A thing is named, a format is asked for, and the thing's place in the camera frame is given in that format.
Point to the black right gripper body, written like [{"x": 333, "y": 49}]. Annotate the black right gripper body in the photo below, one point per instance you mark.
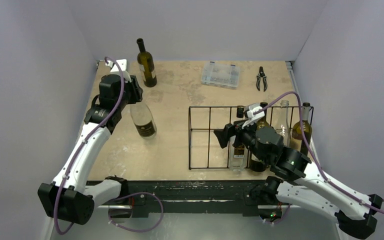
[{"x": 233, "y": 133}]

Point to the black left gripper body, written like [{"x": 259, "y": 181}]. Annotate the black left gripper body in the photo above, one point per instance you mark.
[{"x": 127, "y": 96}]

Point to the tall clear glass bottle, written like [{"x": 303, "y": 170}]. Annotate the tall clear glass bottle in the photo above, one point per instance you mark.
[{"x": 143, "y": 120}]

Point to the square clear liquor bottle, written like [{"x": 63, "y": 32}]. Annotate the square clear liquor bottle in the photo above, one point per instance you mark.
[{"x": 238, "y": 154}]

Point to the green wine bottle front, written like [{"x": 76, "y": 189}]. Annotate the green wine bottle front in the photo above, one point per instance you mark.
[{"x": 254, "y": 163}]

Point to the green wine bottle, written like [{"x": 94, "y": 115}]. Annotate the green wine bottle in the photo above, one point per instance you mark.
[
  {"x": 299, "y": 133},
  {"x": 146, "y": 65},
  {"x": 254, "y": 163}
]

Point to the clear wine bottle dark label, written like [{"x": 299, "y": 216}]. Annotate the clear wine bottle dark label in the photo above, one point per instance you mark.
[{"x": 281, "y": 126}]

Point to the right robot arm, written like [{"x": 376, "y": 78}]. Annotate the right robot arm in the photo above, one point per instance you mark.
[{"x": 300, "y": 182}]

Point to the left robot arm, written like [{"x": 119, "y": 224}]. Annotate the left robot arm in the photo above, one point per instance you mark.
[{"x": 67, "y": 197}]

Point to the green wine bottle back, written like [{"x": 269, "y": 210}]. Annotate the green wine bottle back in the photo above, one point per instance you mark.
[{"x": 146, "y": 65}]

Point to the clear plastic organizer box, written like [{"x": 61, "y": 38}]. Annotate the clear plastic organizer box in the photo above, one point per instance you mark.
[{"x": 221, "y": 75}]

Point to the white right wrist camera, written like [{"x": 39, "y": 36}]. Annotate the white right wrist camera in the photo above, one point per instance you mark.
[{"x": 253, "y": 113}]

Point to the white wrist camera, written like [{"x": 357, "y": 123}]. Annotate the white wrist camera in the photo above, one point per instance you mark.
[
  {"x": 119, "y": 67},
  {"x": 253, "y": 113}
]

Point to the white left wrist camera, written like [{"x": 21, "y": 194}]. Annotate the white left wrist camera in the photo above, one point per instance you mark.
[{"x": 119, "y": 67}]

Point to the black handled pliers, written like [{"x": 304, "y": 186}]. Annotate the black handled pliers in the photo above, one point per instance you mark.
[{"x": 261, "y": 78}]

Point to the aluminium frame rail right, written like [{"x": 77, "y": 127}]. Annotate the aluminium frame rail right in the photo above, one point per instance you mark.
[{"x": 289, "y": 66}]

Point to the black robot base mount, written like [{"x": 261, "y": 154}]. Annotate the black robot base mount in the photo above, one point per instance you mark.
[{"x": 142, "y": 187}]

